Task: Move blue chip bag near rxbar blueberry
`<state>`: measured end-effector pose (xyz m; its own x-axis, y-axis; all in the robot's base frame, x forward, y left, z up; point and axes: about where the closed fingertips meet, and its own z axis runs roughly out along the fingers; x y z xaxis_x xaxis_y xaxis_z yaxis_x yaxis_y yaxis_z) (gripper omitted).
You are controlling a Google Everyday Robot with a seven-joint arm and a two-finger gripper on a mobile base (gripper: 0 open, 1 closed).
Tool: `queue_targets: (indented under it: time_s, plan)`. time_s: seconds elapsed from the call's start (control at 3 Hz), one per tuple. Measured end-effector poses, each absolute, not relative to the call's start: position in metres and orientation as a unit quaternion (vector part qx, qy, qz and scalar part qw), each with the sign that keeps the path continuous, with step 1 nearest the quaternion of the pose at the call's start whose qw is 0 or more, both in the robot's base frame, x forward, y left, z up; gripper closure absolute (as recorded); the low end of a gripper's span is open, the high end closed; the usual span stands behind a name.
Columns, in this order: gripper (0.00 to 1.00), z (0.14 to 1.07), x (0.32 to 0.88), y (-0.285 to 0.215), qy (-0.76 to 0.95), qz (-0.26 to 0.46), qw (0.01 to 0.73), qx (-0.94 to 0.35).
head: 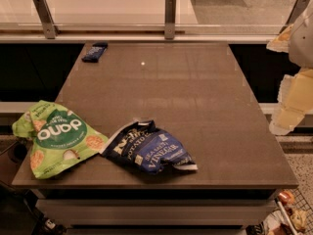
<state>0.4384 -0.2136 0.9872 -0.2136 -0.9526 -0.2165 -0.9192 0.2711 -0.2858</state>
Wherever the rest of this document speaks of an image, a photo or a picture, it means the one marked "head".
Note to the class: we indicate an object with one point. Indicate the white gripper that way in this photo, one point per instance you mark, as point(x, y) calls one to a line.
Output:
point(301, 43)

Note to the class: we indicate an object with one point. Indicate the blue potato chip bag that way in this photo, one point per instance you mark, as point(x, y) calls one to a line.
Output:
point(149, 148)

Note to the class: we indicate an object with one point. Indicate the dark blue rxbar wrapper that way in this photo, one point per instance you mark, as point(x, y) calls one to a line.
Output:
point(96, 51)

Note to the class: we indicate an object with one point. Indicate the green snack bag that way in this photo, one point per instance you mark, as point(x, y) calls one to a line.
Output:
point(60, 138)

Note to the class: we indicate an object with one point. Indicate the glass railing panel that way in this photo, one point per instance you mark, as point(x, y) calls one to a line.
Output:
point(197, 16)

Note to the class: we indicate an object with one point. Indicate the right metal railing bracket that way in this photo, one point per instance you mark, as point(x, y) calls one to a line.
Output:
point(297, 9)

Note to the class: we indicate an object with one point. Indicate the metal railing bracket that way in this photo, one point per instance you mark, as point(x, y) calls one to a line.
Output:
point(49, 28)
point(169, 19)
point(297, 9)

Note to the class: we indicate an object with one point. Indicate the middle metal railing bracket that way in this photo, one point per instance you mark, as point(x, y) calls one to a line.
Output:
point(169, 19)

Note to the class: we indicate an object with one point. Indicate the wire basket with snacks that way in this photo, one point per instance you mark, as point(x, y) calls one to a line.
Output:
point(292, 215)

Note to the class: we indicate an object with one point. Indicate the left metal railing bracket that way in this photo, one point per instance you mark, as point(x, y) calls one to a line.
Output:
point(49, 28)

